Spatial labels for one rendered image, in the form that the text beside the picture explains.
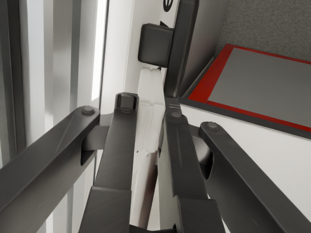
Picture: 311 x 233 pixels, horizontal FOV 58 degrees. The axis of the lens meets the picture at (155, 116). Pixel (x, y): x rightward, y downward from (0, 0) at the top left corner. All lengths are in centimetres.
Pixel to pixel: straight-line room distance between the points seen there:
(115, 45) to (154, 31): 3
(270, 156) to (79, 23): 30
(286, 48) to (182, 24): 94
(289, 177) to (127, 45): 29
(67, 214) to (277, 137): 26
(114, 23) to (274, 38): 95
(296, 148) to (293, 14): 77
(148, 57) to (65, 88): 7
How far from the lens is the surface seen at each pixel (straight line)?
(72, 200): 23
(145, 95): 16
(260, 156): 39
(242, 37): 111
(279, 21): 111
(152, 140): 16
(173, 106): 17
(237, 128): 38
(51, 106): 16
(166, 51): 20
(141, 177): 43
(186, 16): 20
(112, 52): 20
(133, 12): 19
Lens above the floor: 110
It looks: 61 degrees down
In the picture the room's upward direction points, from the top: 139 degrees counter-clockwise
